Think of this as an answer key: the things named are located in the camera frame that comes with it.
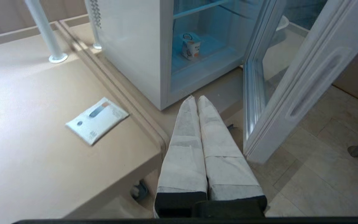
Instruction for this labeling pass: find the white support pole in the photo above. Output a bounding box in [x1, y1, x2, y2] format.
[87, 0, 102, 49]
[25, 0, 68, 63]

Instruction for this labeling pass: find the paper-wrapped left gripper right finger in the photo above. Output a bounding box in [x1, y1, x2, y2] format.
[197, 95, 267, 209]

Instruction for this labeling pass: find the beige counter cabinet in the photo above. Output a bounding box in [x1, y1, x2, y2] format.
[0, 14, 170, 224]

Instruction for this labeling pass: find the flat white sachet packet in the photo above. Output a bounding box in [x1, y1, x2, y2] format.
[66, 97, 130, 146]

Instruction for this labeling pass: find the paper-wrapped left gripper left finger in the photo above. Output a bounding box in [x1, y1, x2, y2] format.
[154, 95, 208, 218]

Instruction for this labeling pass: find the small yogurt cup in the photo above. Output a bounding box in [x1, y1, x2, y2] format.
[181, 33, 202, 60]

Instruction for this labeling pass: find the white mini fridge cabinet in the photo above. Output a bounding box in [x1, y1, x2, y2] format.
[84, 0, 279, 111]

